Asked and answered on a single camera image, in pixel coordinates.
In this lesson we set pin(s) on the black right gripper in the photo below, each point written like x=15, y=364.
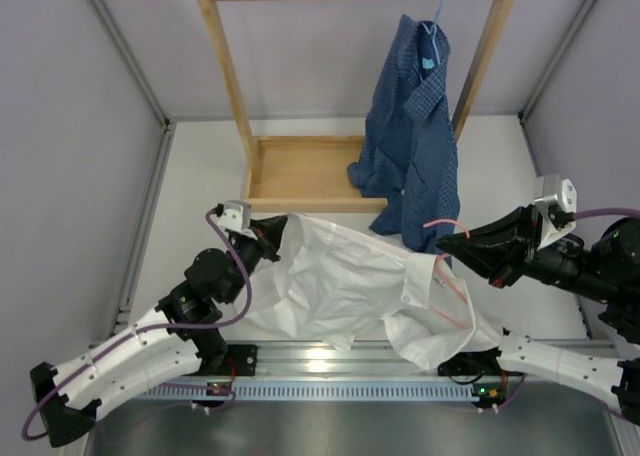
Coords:
x=503, y=251

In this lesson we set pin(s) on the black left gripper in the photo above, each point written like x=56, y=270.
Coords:
x=268, y=232

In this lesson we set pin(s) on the white shirt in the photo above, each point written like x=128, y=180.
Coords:
x=333, y=284

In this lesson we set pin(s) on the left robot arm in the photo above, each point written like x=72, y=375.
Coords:
x=180, y=335

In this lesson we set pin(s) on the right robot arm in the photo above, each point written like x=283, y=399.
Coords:
x=607, y=273

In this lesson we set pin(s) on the blue checkered shirt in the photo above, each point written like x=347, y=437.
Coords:
x=409, y=155

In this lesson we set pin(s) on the wooden clothes rack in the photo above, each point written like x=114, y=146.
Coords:
x=309, y=173

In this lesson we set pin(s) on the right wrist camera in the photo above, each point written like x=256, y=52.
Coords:
x=555, y=198

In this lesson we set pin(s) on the aluminium mounting rail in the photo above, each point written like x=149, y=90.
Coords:
x=345, y=358

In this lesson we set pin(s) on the slotted cable duct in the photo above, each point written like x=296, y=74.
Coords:
x=306, y=391

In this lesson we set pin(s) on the left aluminium frame post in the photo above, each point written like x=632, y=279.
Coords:
x=136, y=73

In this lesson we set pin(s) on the aluminium frame post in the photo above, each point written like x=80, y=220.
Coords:
x=569, y=122
x=136, y=73

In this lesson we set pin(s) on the blue wire hanger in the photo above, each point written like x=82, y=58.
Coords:
x=437, y=21

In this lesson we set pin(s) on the right aluminium frame post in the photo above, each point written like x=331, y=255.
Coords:
x=569, y=122

